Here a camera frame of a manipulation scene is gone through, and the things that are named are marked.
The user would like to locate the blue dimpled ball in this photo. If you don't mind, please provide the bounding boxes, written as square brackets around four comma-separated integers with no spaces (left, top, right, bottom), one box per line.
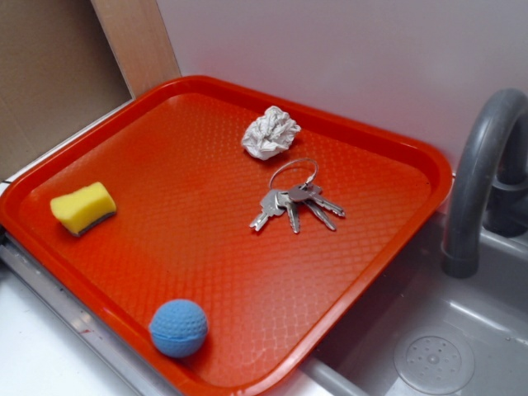
[148,299,209,358]

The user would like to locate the grey plastic sink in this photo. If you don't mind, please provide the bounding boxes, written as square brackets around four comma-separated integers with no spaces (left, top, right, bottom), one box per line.
[303,205,528,396]

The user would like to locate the brown cardboard panel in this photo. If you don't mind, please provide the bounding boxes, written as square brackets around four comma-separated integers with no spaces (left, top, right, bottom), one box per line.
[1,1,130,179]

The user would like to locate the crumpled white paper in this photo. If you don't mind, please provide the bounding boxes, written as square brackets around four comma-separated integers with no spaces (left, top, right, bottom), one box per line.
[241,106,301,161]

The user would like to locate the silver key far left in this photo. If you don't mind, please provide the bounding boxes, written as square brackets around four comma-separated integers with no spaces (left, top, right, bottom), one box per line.
[249,189,285,232]

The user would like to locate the silver key middle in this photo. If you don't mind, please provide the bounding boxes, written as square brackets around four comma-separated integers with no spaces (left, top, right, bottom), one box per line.
[277,192,300,234]

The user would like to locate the silver key right long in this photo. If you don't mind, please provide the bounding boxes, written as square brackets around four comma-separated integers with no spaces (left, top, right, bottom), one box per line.
[304,200,337,231]

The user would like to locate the grey curved faucet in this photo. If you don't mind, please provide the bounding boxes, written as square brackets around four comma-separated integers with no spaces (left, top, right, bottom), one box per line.
[441,88,527,278]

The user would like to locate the silver key far right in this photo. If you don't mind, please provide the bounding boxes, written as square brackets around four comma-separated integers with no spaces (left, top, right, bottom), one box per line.
[288,183,346,217]

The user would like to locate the orange plastic tray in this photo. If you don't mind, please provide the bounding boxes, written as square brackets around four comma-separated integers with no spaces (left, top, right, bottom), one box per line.
[1,77,452,395]

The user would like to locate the yellow sponge with grey pad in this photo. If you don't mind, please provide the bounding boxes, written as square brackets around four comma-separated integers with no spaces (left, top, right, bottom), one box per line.
[49,181,117,236]

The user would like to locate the silver wire key ring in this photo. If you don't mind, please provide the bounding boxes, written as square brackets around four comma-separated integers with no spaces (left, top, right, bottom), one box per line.
[268,157,320,191]

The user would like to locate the wooden board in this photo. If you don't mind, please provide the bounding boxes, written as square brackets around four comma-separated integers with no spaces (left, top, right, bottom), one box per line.
[92,0,182,98]

